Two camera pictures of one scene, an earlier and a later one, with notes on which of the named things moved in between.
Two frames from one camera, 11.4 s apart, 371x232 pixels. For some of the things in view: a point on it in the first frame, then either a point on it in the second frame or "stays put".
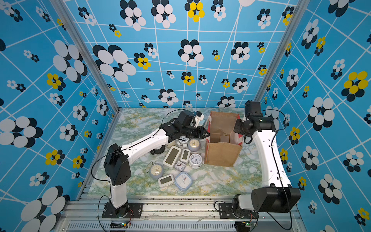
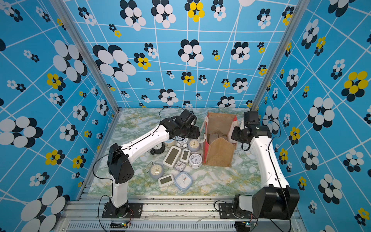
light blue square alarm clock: x=183 y=181 stays put
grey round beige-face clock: x=193 y=145 stays put
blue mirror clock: x=224 y=138 → x=212 y=137
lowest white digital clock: x=165 y=181 stays put
